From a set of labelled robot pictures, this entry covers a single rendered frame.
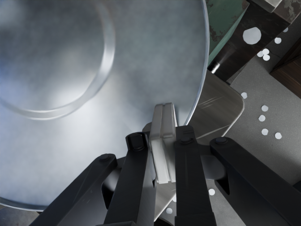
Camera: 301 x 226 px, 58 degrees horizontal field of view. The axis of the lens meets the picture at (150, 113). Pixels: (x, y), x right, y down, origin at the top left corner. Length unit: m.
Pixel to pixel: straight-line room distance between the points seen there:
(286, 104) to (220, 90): 0.85
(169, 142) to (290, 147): 0.94
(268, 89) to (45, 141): 0.89
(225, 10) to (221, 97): 0.19
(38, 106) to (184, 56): 0.13
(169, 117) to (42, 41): 0.14
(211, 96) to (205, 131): 0.03
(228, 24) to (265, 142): 0.72
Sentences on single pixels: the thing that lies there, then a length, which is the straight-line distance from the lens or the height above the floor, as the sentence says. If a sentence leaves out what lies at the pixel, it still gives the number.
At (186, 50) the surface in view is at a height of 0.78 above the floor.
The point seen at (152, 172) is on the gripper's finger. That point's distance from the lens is 0.16.
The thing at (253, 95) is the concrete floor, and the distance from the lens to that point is 1.04.
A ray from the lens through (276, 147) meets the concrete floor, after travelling 1.06.
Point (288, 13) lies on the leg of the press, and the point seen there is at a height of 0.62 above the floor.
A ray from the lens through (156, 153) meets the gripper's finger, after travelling 0.16.
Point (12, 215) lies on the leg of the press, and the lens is 0.47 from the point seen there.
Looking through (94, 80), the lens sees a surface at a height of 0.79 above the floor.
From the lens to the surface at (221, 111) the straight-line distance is 0.23.
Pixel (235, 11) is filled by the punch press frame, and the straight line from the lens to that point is 0.39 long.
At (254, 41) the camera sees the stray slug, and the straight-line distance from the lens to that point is 0.39.
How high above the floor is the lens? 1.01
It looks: 83 degrees down
